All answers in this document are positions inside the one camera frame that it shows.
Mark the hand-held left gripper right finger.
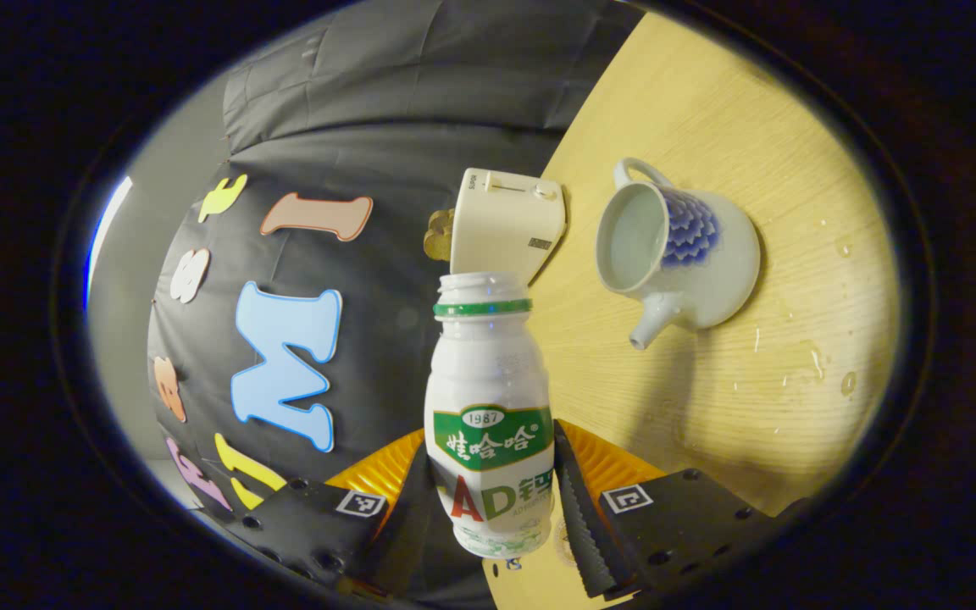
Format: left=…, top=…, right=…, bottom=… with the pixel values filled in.
left=552, top=419, right=811, bottom=602

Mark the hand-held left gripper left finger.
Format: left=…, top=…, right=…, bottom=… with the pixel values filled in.
left=221, top=428, right=436, bottom=604

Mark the round brown coaster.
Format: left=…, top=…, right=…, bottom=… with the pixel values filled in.
left=554, top=517, right=579, bottom=567

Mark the white water bottle green label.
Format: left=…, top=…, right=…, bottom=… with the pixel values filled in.
left=424, top=271, right=557, bottom=560

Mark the white blue floral teacup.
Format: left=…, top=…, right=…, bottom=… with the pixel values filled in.
left=596, top=158, right=762, bottom=351

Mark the cream white toaster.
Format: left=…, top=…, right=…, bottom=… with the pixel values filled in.
left=450, top=168, right=568, bottom=285

